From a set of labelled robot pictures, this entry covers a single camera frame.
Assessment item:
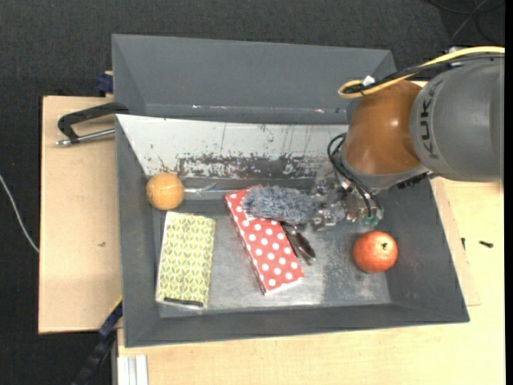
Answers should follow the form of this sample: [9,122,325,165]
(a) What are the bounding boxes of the grey-blue fuzzy cloth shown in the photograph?
[240,184,322,226]

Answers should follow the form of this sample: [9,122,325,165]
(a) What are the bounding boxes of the grey metal bin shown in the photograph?
[111,33,471,348]

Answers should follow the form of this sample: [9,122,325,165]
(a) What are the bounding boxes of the pale brown cardboard board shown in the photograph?
[38,94,124,334]

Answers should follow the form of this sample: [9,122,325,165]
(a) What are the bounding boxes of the red white-dotted box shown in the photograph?
[224,185,306,296]

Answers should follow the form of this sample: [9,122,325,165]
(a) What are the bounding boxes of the shiny grey sunglasses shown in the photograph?
[281,221,317,266]

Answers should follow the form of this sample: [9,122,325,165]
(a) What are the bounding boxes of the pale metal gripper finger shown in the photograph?
[310,180,337,201]
[309,208,346,233]

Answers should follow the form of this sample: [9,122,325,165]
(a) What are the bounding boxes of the orange fruit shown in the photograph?
[351,230,399,274]

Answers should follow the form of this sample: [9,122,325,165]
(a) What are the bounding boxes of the tan orange ball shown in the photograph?
[145,172,186,212]

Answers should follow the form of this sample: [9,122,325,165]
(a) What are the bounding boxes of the green patterned box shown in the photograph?
[155,210,217,310]

